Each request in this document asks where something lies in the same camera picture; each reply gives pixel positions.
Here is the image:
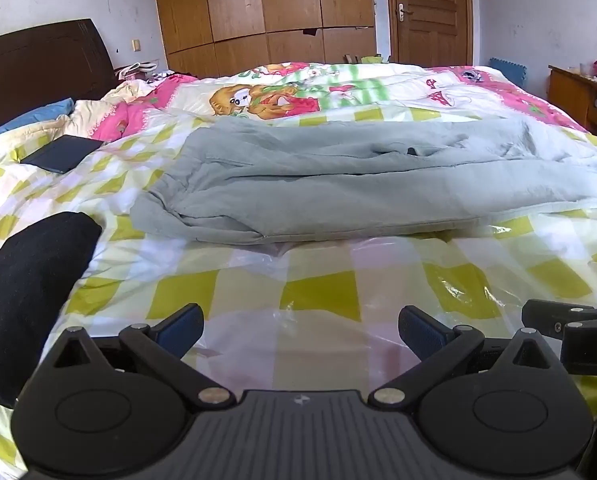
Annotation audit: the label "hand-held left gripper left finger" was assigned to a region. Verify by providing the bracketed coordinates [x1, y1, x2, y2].
[43, 304, 236, 408]

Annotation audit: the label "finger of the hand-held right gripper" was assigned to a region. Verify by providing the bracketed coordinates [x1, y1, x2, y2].
[522, 299, 594, 333]

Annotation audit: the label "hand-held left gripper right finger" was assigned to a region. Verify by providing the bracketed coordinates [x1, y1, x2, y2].
[369, 305, 565, 408]

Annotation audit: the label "grey-green pants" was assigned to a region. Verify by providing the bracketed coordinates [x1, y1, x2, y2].
[130, 115, 597, 246]

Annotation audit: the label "wooden desk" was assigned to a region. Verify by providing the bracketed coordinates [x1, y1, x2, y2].
[547, 64, 597, 141]

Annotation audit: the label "dark flat notebook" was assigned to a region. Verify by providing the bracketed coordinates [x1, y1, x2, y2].
[20, 135, 104, 175]

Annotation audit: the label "cream bedding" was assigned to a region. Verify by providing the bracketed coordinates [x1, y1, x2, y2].
[61, 80, 144, 138]

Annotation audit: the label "blue foam mat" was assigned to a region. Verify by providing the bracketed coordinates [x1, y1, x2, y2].
[489, 56, 528, 92]

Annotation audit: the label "cartoon printed pink quilt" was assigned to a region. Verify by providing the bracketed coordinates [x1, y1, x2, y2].
[86, 61, 587, 133]

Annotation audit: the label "blue pillow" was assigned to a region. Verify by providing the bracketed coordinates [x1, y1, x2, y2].
[0, 98, 75, 151]

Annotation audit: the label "dark wooden headboard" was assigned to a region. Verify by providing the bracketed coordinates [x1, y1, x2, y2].
[0, 18, 119, 142]

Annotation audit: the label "wooden door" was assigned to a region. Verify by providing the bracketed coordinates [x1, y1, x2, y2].
[386, 0, 474, 67]

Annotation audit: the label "wooden wardrobe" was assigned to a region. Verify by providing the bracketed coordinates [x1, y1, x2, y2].
[151, 0, 377, 71]

